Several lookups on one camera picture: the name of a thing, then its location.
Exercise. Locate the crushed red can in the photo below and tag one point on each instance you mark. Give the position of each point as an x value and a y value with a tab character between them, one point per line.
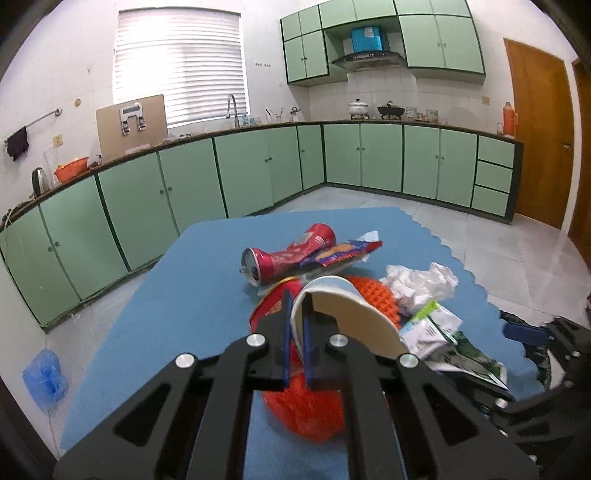
286	258

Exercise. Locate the blue tablecloth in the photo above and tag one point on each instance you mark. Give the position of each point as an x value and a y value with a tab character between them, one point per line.
184	300

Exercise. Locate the dark cloth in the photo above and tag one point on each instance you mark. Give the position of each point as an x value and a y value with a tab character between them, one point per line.
17	144

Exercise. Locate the white tissue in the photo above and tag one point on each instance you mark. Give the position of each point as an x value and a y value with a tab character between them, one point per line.
425	281

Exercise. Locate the metal towel rail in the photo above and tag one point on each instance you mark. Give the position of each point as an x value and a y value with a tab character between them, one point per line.
41	119

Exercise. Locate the orange thermos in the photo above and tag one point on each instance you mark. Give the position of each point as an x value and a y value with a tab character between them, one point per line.
508	119

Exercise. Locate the steel range hood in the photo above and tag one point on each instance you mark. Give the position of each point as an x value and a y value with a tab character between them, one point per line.
369	61

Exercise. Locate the red plastic wrapper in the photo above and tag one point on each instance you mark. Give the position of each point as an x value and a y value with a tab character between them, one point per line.
272	304

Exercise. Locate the white pot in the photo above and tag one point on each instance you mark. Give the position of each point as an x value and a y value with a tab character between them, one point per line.
358	108

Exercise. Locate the steel faucet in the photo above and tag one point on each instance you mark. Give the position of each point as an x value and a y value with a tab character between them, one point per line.
232	108

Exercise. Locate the orange basin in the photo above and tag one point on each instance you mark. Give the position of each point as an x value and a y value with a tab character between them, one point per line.
71	170

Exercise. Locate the green base cabinets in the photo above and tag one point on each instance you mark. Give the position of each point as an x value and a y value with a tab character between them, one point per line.
194	184

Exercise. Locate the wooden door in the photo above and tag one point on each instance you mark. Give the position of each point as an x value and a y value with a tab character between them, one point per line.
582	175
538	138

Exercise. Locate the blue snack packet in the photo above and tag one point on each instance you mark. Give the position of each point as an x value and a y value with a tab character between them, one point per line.
339	251

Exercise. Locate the glass jar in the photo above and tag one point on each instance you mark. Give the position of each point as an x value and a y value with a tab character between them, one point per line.
411	114

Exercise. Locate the wooden board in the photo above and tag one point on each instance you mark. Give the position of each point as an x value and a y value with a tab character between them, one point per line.
108	136

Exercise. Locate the utensil holder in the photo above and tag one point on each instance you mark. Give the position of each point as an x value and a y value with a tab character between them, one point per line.
274	117

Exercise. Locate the silver metal holder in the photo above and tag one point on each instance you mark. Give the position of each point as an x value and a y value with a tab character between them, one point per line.
133	119

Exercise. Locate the clear plastic jug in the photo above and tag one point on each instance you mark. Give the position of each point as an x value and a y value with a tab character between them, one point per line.
50	159

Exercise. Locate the green and white carton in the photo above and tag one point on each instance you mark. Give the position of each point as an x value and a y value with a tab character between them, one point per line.
429	325

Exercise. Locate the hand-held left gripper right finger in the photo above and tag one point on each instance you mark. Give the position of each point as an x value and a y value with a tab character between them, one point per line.
308	346

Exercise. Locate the patterned mug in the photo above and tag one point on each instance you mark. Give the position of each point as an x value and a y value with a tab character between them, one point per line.
431	116

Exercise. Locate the white paper cup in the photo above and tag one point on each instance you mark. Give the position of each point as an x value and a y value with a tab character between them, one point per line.
360	318

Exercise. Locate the green printed plastic packet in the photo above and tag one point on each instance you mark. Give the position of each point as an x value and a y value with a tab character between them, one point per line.
466	360

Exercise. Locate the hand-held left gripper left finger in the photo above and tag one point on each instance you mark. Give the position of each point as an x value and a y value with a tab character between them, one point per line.
287	332

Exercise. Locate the green wall cabinets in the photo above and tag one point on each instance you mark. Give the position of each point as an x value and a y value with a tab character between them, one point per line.
438	41

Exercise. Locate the white window blind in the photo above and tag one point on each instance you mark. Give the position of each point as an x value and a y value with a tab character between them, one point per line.
180	60

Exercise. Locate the steel kettle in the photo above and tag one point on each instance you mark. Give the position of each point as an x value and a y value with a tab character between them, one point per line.
40	181

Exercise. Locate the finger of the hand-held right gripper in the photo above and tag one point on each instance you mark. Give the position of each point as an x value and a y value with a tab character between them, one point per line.
531	410
524	333

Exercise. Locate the black wok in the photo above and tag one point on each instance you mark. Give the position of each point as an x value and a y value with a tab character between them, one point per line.
390	110

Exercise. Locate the blue plastic bag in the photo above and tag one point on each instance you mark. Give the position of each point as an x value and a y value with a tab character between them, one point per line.
45	381

